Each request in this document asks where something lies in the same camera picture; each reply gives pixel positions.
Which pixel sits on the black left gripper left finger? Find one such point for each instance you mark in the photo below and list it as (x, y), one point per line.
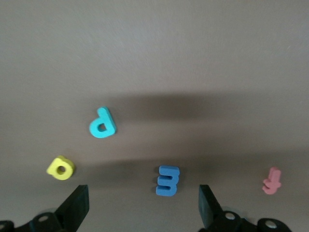
(72, 210)

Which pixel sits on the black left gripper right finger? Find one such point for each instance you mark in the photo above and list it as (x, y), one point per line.
(212, 215)

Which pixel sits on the yellow foam letter a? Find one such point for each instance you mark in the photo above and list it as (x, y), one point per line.
(53, 169)

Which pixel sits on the blue foam letter E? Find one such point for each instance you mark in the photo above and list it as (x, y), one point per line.
(166, 170)

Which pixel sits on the teal foam letter P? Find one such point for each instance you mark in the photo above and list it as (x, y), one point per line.
(107, 118)

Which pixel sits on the pink foam letter f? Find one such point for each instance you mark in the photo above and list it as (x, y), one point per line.
(274, 176)

